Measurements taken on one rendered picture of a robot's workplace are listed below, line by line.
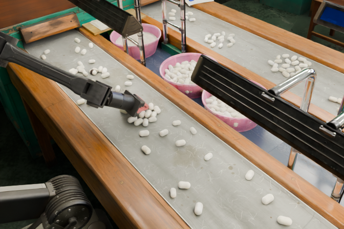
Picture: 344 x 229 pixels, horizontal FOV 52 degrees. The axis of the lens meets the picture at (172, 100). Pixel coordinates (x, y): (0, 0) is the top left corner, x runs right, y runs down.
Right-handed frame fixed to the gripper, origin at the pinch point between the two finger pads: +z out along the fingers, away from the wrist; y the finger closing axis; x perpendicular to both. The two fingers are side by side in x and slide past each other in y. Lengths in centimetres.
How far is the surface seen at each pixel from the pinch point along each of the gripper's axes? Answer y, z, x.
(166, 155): -23.9, -6.0, 6.6
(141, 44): 27.4, 7.3, -18.1
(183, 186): -38.4, -10.6, 8.0
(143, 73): 19.9, 9.1, -7.8
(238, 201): -52, -2, 3
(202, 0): 64, 67, -54
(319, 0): 55, 181, -105
